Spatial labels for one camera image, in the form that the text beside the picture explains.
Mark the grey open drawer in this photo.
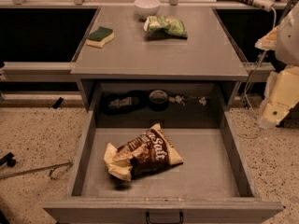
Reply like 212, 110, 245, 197
43, 108, 283, 224

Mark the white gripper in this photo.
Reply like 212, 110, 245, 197
258, 66, 299, 129

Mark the black drawer handle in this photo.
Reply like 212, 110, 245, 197
146, 212, 184, 224

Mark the white bowl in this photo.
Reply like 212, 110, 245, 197
134, 0, 161, 17

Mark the black tape roll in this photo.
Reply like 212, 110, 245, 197
149, 90, 168, 111

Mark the small black block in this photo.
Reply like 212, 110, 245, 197
52, 97, 64, 109

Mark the white cable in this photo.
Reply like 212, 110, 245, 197
237, 7, 278, 140

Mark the green yellow sponge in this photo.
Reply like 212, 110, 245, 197
86, 26, 114, 49

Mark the grey cabinet counter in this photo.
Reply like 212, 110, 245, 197
70, 5, 249, 112

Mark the green chip bag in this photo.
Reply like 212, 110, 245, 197
144, 15, 188, 38

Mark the black caster wheel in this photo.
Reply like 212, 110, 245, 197
0, 152, 16, 167

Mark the metal rod with hook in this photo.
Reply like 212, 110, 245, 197
0, 161, 73, 180

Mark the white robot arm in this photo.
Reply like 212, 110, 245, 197
255, 4, 299, 129

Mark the brown chip bag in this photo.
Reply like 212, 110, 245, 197
104, 123, 183, 181

